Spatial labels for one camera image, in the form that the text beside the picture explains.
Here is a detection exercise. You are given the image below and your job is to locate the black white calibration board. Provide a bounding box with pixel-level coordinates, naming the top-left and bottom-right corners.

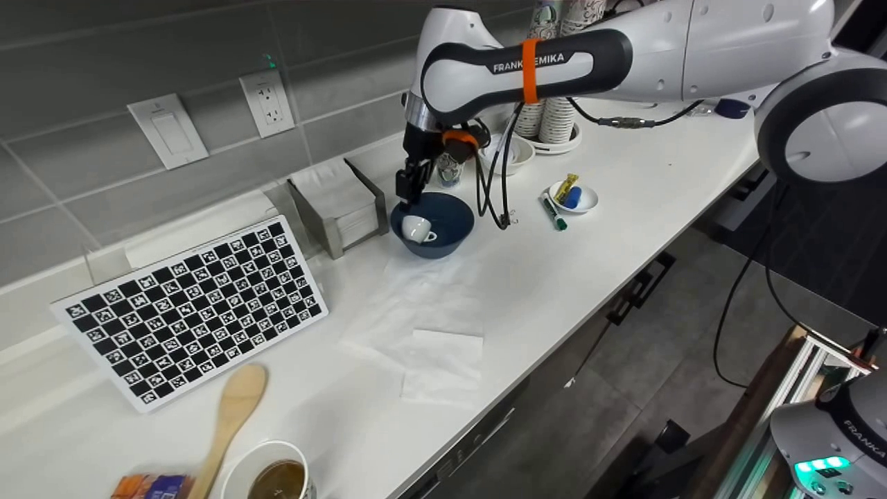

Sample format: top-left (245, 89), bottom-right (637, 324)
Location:
top-left (49, 214), bottom-right (329, 415)

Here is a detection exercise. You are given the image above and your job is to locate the dark blue box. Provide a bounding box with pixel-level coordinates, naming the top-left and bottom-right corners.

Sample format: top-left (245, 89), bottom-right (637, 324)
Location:
top-left (715, 98), bottom-right (753, 121)

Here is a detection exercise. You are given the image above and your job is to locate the white mug with coffee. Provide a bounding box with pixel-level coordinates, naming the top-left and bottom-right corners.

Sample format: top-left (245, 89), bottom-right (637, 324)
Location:
top-left (220, 439), bottom-right (316, 499)

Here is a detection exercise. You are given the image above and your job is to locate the orange package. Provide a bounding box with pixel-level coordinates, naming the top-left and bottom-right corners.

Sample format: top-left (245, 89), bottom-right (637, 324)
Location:
top-left (109, 471), bottom-right (198, 499)

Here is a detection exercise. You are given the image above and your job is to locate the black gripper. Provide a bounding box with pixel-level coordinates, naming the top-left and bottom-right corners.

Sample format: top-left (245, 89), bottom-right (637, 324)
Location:
top-left (395, 121), bottom-right (440, 209)

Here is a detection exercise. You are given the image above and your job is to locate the blue bowl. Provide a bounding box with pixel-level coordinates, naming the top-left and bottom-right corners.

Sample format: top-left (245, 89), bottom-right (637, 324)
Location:
top-left (388, 189), bottom-right (476, 263)

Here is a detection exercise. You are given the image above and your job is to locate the small white dish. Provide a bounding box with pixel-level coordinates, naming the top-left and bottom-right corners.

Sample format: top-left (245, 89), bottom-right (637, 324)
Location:
top-left (547, 177), bottom-right (602, 220)

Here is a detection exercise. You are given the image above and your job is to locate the white wall outlet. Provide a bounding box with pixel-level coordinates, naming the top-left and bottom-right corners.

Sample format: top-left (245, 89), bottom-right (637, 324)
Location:
top-left (237, 69), bottom-right (300, 139)

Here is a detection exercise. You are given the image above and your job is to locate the orange arm strap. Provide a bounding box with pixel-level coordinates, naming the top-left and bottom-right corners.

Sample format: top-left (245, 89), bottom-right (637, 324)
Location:
top-left (518, 35), bottom-right (543, 106)

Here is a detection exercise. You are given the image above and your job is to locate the green marker pen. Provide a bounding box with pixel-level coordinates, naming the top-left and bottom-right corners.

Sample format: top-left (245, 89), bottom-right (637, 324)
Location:
top-left (539, 189), bottom-right (571, 232)

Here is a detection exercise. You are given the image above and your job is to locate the white paper napkin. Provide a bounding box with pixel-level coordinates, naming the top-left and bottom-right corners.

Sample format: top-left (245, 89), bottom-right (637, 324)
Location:
top-left (400, 326), bottom-right (487, 411)

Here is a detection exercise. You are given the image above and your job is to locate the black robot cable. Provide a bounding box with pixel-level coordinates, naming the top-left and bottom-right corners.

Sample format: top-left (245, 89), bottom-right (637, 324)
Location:
top-left (475, 95), bottom-right (709, 232)

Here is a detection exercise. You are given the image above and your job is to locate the aluminium wooden frame cart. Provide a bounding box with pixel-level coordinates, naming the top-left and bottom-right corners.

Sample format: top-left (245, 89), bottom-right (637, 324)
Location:
top-left (691, 321), bottom-right (877, 499)

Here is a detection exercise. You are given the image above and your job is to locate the grey robot base green light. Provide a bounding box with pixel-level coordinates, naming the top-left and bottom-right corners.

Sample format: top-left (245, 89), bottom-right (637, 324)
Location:
top-left (770, 372), bottom-right (887, 499)

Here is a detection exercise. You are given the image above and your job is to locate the white light switch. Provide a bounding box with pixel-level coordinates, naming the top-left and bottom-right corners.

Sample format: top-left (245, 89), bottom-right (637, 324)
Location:
top-left (124, 92), bottom-right (212, 171)

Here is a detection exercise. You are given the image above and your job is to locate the wooden spoon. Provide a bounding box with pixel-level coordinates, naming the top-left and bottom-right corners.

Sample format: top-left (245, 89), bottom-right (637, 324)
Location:
top-left (187, 361), bottom-right (273, 499)

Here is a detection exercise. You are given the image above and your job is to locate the black floor cable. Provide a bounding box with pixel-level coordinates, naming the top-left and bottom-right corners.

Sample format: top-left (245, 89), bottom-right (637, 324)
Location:
top-left (709, 259), bottom-right (806, 390)

